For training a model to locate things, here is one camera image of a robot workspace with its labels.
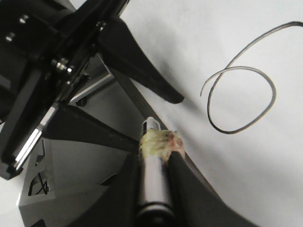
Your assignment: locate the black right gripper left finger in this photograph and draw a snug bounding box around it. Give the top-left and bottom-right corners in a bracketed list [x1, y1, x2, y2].
[98, 18, 184, 104]

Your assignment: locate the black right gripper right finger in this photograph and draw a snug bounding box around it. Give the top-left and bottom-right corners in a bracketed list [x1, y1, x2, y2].
[168, 151, 256, 227]

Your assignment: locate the white whiteboard with metal frame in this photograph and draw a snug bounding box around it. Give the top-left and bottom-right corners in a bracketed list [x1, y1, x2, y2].
[122, 0, 303, 227]

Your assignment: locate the black and white whiteboard marker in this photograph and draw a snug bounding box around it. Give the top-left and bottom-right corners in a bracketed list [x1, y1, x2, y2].
[136, 117, 175, 227]

